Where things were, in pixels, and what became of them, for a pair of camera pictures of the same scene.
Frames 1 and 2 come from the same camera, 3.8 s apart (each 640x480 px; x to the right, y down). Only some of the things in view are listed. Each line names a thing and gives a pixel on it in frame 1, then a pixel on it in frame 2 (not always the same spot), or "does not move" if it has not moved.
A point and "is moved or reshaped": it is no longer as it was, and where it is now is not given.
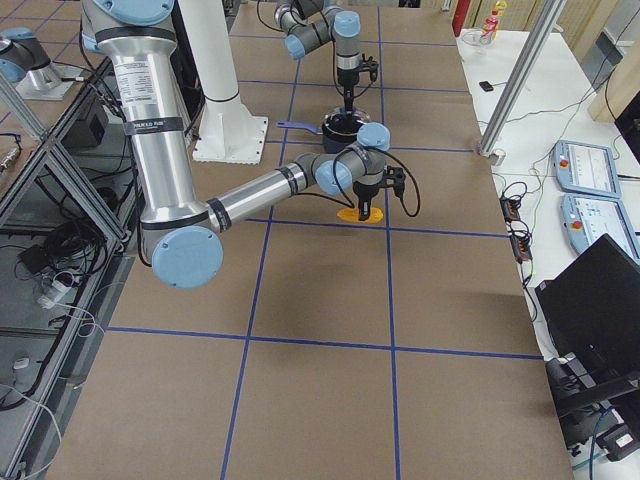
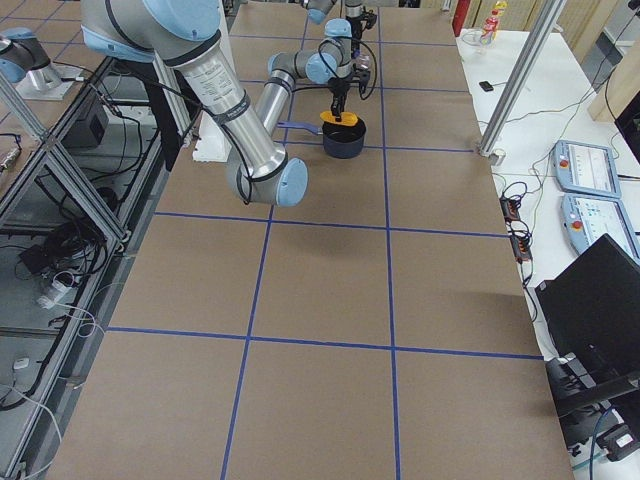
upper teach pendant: [585, 168] does not move
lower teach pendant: [587, 218] does not move
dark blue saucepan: [339, 130] does not move
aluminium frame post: [546, 22] does not move
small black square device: [486, 86] does not move
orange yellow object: [352, 214] -> [348, 118]
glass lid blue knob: [340, 122] is moved or reshaped
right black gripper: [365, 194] -> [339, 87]
